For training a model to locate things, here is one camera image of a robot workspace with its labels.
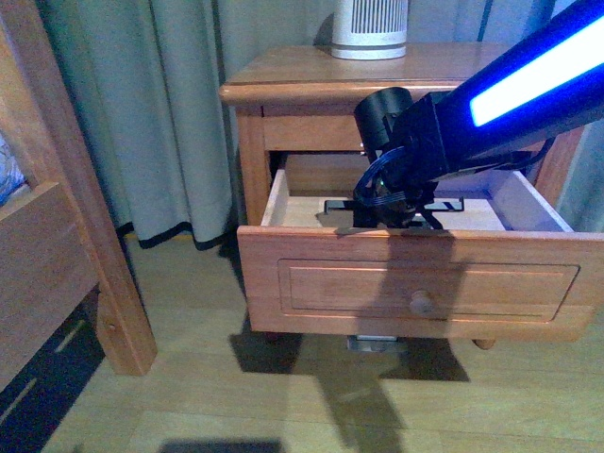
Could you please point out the floor power socket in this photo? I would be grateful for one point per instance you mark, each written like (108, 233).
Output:
(376, 344)

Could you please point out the wooden drawer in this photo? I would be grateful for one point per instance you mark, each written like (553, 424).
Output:
(503, 266)

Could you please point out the wooden nightstand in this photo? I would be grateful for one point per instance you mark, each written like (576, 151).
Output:
(295, 100)

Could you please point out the wooden bed frame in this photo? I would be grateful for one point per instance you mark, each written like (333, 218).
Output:
(58, 244)

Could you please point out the black robot arm blue light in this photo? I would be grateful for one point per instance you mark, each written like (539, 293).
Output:
(549, 83)

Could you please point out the grey curtain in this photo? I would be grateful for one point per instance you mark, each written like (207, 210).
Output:
(143, 77)

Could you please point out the grey mattress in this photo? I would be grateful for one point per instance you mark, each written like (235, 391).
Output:
(13, 182)

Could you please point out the white air purifier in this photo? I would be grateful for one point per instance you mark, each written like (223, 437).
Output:
(370, 29)

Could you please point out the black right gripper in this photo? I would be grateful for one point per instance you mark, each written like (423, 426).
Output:
(375, 204)

